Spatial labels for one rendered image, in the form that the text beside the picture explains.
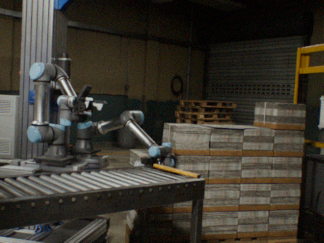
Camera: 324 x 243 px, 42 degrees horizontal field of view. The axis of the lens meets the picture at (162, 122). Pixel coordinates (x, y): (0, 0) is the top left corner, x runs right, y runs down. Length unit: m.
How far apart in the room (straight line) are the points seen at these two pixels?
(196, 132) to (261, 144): 0.59
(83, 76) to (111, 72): 0.82
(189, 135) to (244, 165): 0.55
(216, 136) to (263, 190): 0.65
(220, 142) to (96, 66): 7.43
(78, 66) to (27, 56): 7.04
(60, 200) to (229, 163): 1.82
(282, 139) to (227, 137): 0.51
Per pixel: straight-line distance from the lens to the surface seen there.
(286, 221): 3.86
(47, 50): 3.23
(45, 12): 3.27
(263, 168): 3.63
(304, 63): 4.43
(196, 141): 3.33
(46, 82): 2.88
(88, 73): 10.42
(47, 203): 1.96
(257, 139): 3.56
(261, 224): 3.73
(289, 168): 3.76
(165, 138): 3.55
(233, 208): 3.56
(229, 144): 3.44
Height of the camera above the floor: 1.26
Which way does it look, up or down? 3 degrees down
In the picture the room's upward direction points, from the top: 3 degrees clockwise
